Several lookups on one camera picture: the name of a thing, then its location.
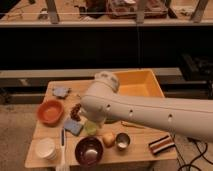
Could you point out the yellow banana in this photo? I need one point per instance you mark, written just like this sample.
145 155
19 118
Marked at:
128 124

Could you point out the orange bowl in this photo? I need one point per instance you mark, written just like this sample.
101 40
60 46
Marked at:
50 112

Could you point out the wooden table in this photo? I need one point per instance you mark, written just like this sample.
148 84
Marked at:
137 152

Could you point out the white paper cup stack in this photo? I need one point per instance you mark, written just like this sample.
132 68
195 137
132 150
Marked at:
46 149

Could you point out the green cup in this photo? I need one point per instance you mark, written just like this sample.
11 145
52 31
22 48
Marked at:
90 127

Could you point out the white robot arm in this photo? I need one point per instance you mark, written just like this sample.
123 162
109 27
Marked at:
190 117

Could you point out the bunch of dark grapes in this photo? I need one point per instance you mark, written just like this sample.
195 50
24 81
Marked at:
74 112

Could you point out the yellow plastic bin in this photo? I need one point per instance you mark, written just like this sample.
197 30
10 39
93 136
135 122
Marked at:
139 83

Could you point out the blue sponge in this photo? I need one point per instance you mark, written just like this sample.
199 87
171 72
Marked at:
73 126

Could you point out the dark purple bowl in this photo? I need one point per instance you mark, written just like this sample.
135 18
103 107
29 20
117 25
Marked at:
89 151

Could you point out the small metal cup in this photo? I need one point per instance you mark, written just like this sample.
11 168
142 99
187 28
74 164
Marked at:
122 141

